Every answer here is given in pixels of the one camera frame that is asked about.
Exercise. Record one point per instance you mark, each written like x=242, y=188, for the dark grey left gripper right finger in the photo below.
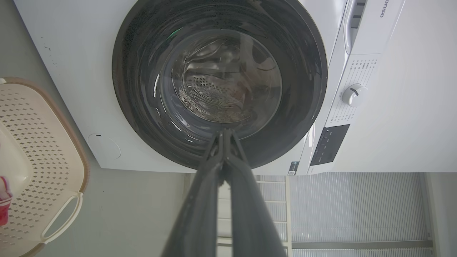
x=250, y=214

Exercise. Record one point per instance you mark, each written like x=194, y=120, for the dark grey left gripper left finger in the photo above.
x=200, y=214

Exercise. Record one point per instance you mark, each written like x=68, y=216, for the round dark glass washer door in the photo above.
x=142, y=89

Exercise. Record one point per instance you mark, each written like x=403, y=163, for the white front-load washing machine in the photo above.
x=410, y=89

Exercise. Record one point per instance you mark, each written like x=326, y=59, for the small dark QR sticker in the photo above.
x=293, y=168

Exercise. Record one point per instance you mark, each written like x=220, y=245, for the black washer display panel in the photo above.
x=329, y=144

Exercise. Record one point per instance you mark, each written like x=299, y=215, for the grey ribbed window blind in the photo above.
x=357, y=207

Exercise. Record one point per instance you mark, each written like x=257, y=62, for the round white filter cover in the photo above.
x=104, y=146

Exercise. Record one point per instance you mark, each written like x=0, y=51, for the steel perforated washer drum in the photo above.
x=221, y=89

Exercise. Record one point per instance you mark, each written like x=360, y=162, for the white round control dial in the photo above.
x=354, y=95

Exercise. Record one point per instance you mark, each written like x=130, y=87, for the beige perforated laundry basket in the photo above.
x=43, y=142

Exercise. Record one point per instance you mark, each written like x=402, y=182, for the red and white garment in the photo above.
x=4, y=207

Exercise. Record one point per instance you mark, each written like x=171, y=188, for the white detergent drawer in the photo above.
x=378, y=28

